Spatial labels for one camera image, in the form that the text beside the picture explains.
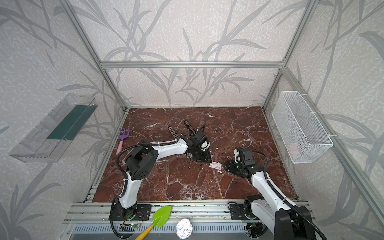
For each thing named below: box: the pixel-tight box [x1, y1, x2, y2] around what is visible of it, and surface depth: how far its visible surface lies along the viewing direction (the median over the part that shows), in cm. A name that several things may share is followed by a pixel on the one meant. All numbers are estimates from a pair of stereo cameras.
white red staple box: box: [209, 161, 222, 170], surface depth 91 cm
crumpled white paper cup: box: [176, 218, 193, 240], surface depth 67 cm
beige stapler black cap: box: [168, 126, 179, 140], surface depth 105 cm
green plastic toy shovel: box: [135, 205, 172, 240], surface depth 74 cm
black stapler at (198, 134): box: [181, 120, 206, 141], surface depth 80 cm
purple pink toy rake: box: [116, 128, 130, 156], surface depth 107 cm
